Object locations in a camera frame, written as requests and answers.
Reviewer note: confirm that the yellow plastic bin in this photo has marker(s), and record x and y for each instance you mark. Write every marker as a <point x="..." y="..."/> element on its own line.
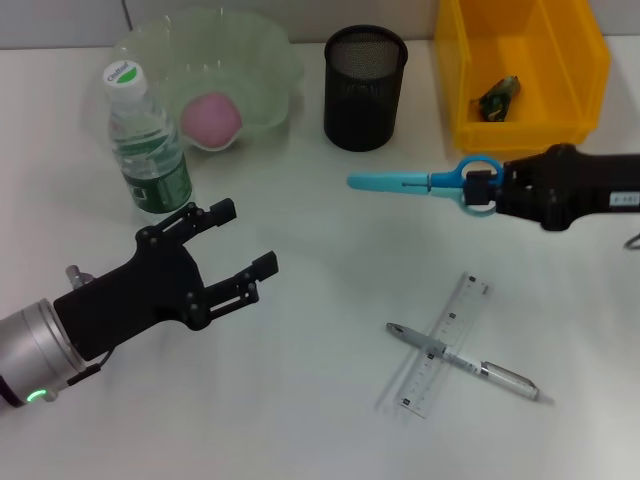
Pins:
<point x="525" y="135"/>

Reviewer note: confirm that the black mesh pen holder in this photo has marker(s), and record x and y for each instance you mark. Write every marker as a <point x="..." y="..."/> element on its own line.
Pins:
<point x="360" y="110"/>

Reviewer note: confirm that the green plastic wrapper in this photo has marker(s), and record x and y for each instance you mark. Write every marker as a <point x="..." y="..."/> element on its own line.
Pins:
<point x="495" y="97"/>

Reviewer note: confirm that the blue capped scissors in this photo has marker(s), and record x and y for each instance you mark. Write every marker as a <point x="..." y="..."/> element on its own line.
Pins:
<point x="385" y="181"/>

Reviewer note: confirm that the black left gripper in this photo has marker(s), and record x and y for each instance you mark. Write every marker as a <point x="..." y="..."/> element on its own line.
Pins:
<point x="135" y="300"/>

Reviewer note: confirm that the clear grey pen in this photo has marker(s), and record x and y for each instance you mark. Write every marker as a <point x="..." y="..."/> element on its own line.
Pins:
<point x="500" y="372"/>

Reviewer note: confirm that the clear plastic ruler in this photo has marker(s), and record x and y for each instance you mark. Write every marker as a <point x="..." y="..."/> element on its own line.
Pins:
<point x="425" y="380"/>

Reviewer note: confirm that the pink peach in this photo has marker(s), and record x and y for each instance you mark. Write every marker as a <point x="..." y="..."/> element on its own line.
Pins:
<point x="210" y="120"/>

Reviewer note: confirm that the translucent green fruit plate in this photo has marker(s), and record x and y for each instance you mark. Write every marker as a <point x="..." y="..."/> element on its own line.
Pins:
<point x="240" y="65"/>

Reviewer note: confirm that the clear green-label water bottle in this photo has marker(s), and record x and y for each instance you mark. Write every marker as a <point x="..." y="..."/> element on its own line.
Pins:
<point x="155" y="190"/>

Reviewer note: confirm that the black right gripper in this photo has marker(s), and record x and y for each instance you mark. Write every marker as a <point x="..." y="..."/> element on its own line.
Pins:
<point x="575" y="185"/>

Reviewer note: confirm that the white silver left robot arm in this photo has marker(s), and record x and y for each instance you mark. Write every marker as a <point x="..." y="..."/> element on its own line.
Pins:
<point x="35" y="350"/>

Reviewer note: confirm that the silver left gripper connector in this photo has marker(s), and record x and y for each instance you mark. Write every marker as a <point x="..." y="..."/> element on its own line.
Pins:
<point x="77" y="277"/>

